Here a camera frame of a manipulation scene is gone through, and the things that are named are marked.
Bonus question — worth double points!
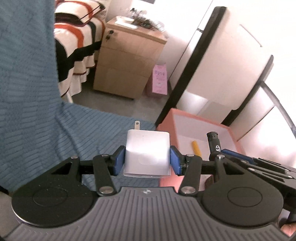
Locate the clutter of small items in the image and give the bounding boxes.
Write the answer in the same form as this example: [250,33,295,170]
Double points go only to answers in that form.
[129,8,165,33]

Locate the pink storage box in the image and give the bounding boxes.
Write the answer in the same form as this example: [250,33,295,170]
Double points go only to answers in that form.
[155,108,247,193]

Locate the white remote on nightstand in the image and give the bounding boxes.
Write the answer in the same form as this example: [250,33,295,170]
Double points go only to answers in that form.
[115,21,137,30]

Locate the keys in drawer lock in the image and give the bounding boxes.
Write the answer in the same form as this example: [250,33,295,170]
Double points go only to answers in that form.
[105,30,114,41]

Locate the yellow handled screwdriver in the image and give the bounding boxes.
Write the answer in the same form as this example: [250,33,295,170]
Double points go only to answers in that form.
[192,141,202,157]

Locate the striped pillow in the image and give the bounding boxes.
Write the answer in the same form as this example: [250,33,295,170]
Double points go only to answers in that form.
[55,1,106,26]

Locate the white folded cardboard sheet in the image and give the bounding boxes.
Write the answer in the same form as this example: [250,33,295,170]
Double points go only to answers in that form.
[187,6,271,110]

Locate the wooden three-drawer nightstand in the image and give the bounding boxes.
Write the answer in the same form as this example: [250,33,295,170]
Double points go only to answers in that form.
[93,18,167,99]

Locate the blue textured sofa cover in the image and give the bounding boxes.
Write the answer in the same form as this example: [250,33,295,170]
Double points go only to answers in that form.
[0,0,160,191]

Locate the curved grey metal rail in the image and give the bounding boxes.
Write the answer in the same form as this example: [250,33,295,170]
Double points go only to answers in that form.
[260,82,296,136]

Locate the white wall charger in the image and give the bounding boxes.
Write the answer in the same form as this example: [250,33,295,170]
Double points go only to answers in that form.
[123,120,171,178]

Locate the pink paper bag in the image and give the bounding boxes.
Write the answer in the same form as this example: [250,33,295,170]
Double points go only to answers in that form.
[145,64,168,98]

